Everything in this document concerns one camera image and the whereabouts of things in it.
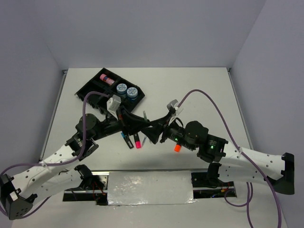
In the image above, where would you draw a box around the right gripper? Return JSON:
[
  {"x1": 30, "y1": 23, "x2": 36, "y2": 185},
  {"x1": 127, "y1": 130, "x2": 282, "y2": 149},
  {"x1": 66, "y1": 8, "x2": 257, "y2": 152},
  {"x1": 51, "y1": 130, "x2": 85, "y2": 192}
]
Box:
[{"x1": 141, "y1": 112, "x2": 195, "y2": 151}]

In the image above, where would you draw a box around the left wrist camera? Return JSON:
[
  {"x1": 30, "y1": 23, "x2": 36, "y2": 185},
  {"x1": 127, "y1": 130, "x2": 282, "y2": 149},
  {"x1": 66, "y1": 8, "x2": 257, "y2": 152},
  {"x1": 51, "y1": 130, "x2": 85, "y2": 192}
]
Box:
[{"x1": 106, "y1": 95, "x2": 121, "y2": 119}]

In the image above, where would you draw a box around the blue tape roll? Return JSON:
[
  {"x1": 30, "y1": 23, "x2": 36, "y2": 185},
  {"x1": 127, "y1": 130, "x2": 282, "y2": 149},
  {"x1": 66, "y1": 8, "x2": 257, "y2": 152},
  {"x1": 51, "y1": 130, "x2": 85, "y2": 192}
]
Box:
[
  {"x1": 126, "y1": 87, "x2": 138, "y2": 102},
  {"x1": 116, "y1": 83, "x2": 128, "y2": 95}
]

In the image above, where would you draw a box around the green white pen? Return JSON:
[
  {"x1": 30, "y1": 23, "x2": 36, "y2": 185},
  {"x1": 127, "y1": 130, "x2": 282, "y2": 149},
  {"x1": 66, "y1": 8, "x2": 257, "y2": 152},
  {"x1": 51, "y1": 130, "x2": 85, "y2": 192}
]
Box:
[{"x1": 143, "y1": 111, "x2": 152, "y2": 144}]

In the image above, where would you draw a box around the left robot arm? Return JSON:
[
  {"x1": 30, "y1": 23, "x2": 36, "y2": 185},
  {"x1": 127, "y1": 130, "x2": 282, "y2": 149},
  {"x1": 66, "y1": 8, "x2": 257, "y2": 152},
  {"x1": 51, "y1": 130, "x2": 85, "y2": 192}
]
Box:
[{"x1": 0, "y1": 108, "x2": 155, "y2": 220}]

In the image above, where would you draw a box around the pink cap glue bottle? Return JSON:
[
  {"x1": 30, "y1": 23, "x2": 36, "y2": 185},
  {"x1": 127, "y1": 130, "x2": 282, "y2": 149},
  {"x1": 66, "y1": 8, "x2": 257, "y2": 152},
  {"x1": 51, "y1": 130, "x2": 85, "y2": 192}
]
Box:
[{"x1": 99, "y1": 74, "x2": 115, "y2": 86}]

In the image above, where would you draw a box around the blue highlighter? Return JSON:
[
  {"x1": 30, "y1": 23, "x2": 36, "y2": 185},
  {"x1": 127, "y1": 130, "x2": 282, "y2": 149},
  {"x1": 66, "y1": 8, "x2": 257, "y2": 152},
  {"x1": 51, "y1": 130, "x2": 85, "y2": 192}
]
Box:
[{"x1": 121, "y1": 133, "x2": 134, "y2": 149}]

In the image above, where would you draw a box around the silver foil panel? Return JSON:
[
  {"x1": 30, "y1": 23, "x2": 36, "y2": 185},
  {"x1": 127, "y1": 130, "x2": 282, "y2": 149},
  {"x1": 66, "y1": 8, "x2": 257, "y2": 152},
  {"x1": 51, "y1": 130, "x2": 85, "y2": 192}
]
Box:
[{"x1": 107, "y1": 171, "x2": 195, "y2": 206}]

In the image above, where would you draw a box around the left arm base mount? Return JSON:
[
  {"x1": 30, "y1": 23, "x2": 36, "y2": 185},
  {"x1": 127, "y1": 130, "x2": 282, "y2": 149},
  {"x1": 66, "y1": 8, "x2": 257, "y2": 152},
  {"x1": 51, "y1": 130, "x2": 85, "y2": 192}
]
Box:
[{"x1": 63, "y1": 165, "x2": 109, "y2": 206}]

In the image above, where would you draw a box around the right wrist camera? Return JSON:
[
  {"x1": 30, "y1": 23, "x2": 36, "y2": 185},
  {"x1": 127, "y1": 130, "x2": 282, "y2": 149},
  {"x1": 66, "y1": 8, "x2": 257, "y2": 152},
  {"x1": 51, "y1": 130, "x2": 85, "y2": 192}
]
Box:
[{"x1": 167, "y1": 99, "x2": 183, "y2": 117}]

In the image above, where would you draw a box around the pink highlighter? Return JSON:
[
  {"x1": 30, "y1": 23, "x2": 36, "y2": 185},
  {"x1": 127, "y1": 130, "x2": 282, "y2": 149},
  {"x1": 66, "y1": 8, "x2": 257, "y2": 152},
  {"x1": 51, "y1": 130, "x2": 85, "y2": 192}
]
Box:
[{"x1": 133, "y1": 133, "x2": 142, "y2": 149}]

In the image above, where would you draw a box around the blue white pen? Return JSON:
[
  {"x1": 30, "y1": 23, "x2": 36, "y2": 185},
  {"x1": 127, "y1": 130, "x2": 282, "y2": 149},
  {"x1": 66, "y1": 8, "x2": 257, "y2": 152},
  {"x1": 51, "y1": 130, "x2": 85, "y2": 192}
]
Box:
[{"x1": 142, "y1": 136, "x2": 147, "y2": 147}]

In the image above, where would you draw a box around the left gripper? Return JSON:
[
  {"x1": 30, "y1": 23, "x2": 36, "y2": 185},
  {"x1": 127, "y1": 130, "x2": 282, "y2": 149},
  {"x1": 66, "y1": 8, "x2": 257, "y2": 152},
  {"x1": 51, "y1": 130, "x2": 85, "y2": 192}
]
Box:
[{"x1": 91, "y1": 105, "x2": 151, "y2": 141}]

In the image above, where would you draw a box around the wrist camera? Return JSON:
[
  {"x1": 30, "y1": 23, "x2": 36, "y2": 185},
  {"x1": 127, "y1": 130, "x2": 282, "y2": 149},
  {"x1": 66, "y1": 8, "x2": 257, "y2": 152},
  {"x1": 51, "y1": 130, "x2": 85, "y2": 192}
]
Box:
[
  {"x1": 106, "y1": 95, "x2": 121, "y2": 119},
  {"x1": 167, "y1": 99, "x2": 183, "y2": 117}
]

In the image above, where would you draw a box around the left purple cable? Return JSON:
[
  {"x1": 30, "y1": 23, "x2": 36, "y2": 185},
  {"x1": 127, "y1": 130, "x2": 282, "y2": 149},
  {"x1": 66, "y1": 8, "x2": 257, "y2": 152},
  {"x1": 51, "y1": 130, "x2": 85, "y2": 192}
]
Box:
[{"x1": 0, "y1": 91, "x2": 111, "y2": 218}]

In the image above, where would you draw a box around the black compartment tray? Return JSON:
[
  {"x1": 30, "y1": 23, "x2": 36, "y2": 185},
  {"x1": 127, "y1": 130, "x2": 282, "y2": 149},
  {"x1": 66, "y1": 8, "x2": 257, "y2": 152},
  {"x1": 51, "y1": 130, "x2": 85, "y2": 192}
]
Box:
[{"x1": 75, "y1": 68, "x2": 145, "y2": 112}]

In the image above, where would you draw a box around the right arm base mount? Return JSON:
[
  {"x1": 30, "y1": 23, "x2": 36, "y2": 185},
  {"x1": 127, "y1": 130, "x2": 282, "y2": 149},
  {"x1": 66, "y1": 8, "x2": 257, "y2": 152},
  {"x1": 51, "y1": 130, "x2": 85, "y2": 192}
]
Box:
[{"x1": 191, "y1": 172, "x2": 237, "y2": 199}]

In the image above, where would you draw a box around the orange highlighter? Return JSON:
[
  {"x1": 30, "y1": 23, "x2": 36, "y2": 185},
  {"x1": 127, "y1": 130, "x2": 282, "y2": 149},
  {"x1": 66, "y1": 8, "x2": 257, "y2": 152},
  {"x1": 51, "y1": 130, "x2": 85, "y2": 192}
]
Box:
[{"x1": 174, "y1": 143, "x2": 182, "y2": 152}]

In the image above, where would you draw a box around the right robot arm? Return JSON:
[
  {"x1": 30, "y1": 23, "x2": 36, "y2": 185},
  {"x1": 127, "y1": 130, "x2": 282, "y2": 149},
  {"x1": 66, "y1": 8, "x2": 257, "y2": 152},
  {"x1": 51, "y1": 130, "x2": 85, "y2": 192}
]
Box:
[{"x1": 142, "y1": 118, "x2": 295, "y2": 195}]

